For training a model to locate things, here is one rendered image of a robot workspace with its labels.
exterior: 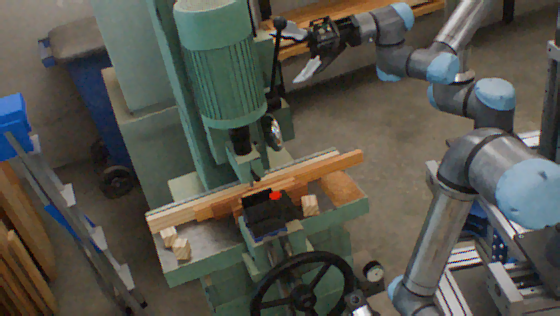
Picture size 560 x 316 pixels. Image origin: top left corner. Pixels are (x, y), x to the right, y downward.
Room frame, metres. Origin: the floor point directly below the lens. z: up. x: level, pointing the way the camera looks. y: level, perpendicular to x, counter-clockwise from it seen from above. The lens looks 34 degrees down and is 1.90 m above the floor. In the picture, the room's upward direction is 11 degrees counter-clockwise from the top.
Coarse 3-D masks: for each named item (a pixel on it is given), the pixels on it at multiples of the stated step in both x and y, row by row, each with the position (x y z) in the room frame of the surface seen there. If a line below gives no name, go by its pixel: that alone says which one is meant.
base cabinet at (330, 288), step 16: (352, 256) 1.22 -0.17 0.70; (304, 272) 1.18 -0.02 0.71; (336, 272) 1.21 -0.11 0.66; (272, 288) 1.16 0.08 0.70; (288, 288) 1.17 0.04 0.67; (320, 288) 1.19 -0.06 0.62; (336, 288) 1.20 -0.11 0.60; (208, 304) 1.61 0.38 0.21; (224, 304) 1.12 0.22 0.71; (240, 304) 1.13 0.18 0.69; (320, 304) 1.19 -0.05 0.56
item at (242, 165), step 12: (228, 144) 1.38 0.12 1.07; (252, 144) 1.36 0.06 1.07; (228, 156) 1.39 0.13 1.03; (240, 156) 1.31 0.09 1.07; (252, 156) 1.30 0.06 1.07; (240, 168) 1.27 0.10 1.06; (252, 168) 1.28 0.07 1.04; (264, 168) 1.30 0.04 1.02; (240, 180) 1.28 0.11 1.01; (252, 180) 1.28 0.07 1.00
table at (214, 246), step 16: (320, 192) 1.30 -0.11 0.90; (320, 208) 1.23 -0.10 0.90; (336, 208) 1.21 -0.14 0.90; (352, 208) 1.22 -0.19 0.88; (368, 208) 1.24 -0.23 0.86; (192, 224) 1.27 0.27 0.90; (208, 224) 1.25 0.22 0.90; (224, 224) 1.24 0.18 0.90; (304, 224) 1.19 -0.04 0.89; (320, 224) 1.20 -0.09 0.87; (336, 224) 1.21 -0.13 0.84; (160, 240) 1.22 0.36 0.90; (192, 240) 1.20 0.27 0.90; (208, 240) 1.18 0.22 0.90; (224, 240) 1.17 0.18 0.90; (240, 240) 1.16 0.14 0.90; (160, 256) 1.16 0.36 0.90; (192, 256) 1.13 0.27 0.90; (208, 256) 1.12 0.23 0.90; (224, 256) 1.13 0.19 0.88; (240, 256) 1.14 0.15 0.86; (176, 272) 1.10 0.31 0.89; (192, 272) 1.11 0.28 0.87; (208, 272) 1.12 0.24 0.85; (256, 272) 1.06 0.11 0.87
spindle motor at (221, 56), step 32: (192, 0) 1.34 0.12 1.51; (224, 0) 1.29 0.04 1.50; (192, 32) 1.25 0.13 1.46; (224, 32) 1.24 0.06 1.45; (192, 64) 1.27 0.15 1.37; (224, 64) 1.24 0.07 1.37; (256, 64) 1.30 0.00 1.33; (224, 96) 1.24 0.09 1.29; (256, 96) 1.27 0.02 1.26; (224, 128) 1.24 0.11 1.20
